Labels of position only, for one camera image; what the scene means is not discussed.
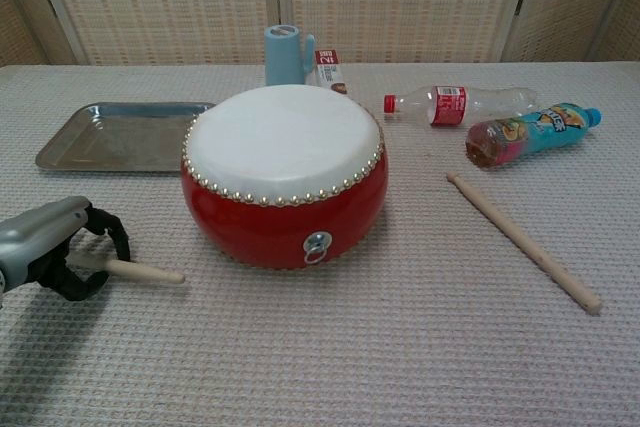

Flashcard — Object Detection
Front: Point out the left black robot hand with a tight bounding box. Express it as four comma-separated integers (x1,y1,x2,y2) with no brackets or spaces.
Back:
0,196,132,304

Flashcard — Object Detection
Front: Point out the wooden drumstick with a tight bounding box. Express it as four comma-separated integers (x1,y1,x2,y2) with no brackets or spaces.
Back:
69,253,186,284
446,170,604,317

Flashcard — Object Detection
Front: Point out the rectangular metal tray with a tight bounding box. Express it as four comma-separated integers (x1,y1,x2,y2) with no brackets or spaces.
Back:
34,101,217,173

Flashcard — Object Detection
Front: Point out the red drum with white skin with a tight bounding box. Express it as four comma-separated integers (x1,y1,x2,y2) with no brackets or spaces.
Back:
180,85,390,272

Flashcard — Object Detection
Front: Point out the grey woven table cloth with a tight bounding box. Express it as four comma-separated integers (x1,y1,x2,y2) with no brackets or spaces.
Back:
0,60,640,427

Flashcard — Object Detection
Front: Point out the light blue plastic cup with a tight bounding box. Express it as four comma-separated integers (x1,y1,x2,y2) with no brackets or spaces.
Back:
263,24,317,88

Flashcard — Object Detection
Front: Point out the red and white carton box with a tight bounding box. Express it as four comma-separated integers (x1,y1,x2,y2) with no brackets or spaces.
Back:
306,48,350,97

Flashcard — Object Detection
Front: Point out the woven folding screen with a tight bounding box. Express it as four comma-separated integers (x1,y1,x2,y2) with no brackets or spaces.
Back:
0,0,640,67

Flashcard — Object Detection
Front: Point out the clear bottle with red label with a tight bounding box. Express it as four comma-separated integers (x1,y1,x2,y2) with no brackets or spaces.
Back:
383,85,540,128

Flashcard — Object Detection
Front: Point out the blue labelled drink bottle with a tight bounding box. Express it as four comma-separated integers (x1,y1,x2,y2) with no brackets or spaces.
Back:
465,102,603,170

